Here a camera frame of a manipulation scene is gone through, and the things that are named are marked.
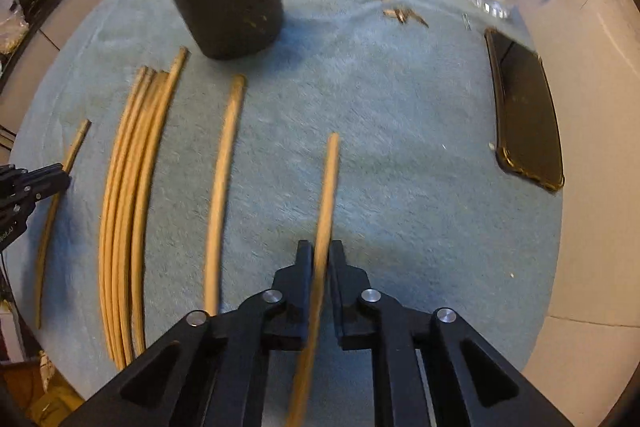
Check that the grey towel table cover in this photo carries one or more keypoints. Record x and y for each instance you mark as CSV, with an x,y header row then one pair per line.
x,y
421,203

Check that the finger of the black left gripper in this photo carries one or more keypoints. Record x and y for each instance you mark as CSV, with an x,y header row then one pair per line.
x,y
45,182

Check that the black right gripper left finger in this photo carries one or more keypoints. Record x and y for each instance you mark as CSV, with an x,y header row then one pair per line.
x,y
210,371

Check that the beige lower kitchen cabinets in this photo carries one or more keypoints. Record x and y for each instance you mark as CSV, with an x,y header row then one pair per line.
x,y
53,24

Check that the black smartphone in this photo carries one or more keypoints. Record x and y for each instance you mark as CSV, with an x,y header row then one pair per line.
x,y
528,137

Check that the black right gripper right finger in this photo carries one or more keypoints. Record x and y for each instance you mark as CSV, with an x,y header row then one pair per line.
x,y
429,369

